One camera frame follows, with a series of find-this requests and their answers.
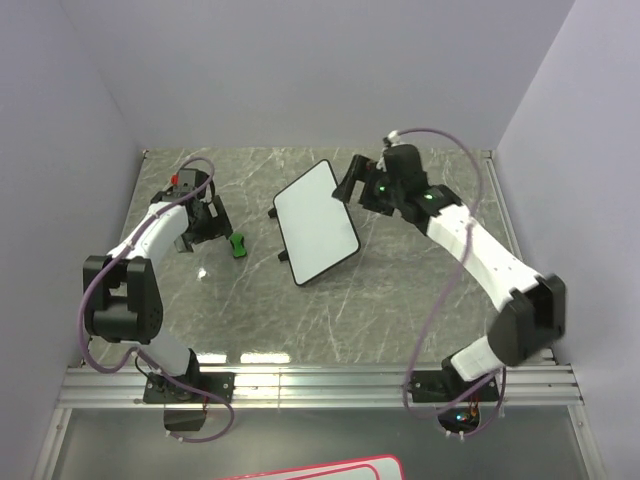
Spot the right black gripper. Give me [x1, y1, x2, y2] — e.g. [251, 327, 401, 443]
[331, 155, 404, 218]

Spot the green whiteboard eraser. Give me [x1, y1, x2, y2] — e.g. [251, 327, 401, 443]
[229, 232, 248, 259]

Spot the small white whiteboard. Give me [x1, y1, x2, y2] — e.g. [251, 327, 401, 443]
[268, 159, 361, 287]

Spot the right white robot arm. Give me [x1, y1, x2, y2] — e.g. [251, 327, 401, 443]
[332, 144, 567, 400]

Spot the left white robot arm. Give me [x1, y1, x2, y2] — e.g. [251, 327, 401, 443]
[77, 164, 233, 402]

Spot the pink bordered white board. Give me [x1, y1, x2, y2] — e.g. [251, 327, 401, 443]
[227, 455, 405, 479]

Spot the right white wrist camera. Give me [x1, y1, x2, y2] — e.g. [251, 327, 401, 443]
[376, 130, 402, 171]

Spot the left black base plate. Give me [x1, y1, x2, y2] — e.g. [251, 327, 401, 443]
[142, 372, 235, 405]

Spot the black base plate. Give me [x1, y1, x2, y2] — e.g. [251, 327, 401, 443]
[408, 369, 499, 403]
[142, 372, 235, 405]

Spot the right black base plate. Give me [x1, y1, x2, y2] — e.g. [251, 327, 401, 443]
[408, 369, 499, 403]

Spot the aluminium mounting rail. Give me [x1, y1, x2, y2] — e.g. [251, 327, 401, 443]
[57, 364, 583, 410]

